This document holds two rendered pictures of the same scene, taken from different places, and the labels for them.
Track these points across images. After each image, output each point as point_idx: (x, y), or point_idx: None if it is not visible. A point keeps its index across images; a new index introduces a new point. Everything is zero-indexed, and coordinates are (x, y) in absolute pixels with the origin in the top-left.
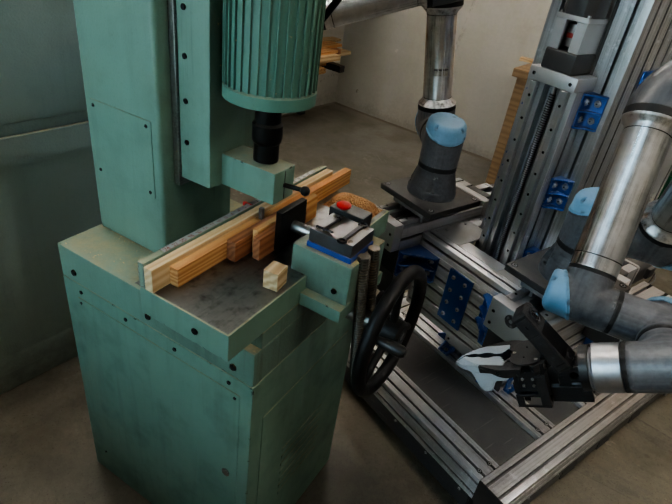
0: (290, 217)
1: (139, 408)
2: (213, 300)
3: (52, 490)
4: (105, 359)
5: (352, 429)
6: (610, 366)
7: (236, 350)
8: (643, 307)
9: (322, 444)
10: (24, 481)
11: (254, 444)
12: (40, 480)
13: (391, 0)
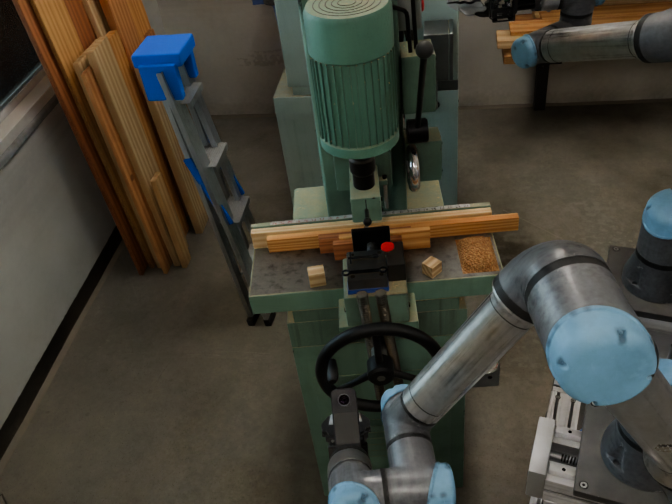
0: (364, 238)
1: None
2: (273, 271)
3: (289, 357)
4: None
5: (511, 484)
6: (330, 466)
7: (260, 310)
8: (403, 454)
9: (437, 461)
10: (283, 341)
11: (308, 393)
12: (290, 347)
13: (602, 48)
